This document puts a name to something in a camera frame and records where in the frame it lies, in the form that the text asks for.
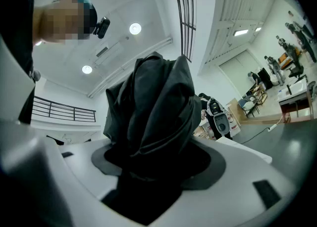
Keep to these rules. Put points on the person's head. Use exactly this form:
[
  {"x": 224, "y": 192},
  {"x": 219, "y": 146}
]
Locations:
[{"x": 57, "y": 23}]

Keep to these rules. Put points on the wooden frame chair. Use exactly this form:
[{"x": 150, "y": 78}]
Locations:
[{"x": 258, "y": 95}]

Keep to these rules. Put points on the person's black shirt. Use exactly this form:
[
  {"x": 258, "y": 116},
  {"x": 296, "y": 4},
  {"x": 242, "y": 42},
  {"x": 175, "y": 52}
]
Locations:
[{"x": 19, "y": 23}]

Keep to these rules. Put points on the white power strip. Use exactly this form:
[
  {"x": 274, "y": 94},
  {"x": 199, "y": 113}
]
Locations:
[{"x": 272, "y": 127}]

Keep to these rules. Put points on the black balcony railing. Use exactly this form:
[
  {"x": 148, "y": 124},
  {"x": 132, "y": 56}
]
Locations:
[{"x": 62, "y": 112}]

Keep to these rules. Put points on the rectangular ceiling light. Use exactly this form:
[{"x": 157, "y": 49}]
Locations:
[
  {"x": 258, "y": 29},
  {"x": 241, "y": 32}
]

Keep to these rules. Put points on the black window grille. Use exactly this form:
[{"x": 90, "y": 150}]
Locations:
[{"x": 185, "y": 11}]

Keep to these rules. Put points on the white and brown desk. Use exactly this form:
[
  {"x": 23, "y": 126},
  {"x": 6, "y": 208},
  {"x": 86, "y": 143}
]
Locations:
[{"x": 294, "y": 92}]

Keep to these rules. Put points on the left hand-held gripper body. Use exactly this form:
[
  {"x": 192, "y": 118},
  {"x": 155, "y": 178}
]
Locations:
[{"x": 12, "y": 85}]

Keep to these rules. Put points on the black cloth item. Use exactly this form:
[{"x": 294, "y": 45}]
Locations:
[{"x": 153, "y": 102}]

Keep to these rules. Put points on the black head camera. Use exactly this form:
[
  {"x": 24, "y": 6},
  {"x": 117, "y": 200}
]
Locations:
[{"x": 102, "y": 27}]

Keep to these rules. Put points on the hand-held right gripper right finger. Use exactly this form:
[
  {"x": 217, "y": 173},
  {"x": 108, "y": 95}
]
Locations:
[{"x": 223, "y": 208}]

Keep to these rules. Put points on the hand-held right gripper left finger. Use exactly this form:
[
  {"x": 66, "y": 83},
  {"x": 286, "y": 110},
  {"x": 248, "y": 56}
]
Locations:
[{"x": 37, "y": 184}]

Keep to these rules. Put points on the ceiling air vent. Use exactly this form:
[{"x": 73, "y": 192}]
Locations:
[{"x": 102, "y": 51}]

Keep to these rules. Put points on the round ceiling light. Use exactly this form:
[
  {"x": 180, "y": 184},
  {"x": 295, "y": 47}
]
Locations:
[
  {"x": 38, "y": 43},
  {"x": 135, "y": 28},
  {"x": 87, "y": 69}
]

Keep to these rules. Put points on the white marble table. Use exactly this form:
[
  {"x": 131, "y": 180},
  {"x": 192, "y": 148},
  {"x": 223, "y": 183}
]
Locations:
[{"x": 247, "y": 150}]

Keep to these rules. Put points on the black office chair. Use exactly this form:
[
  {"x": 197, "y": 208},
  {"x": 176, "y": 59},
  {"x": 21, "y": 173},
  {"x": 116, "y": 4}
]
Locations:
[{"x": 297, "y": 69}]

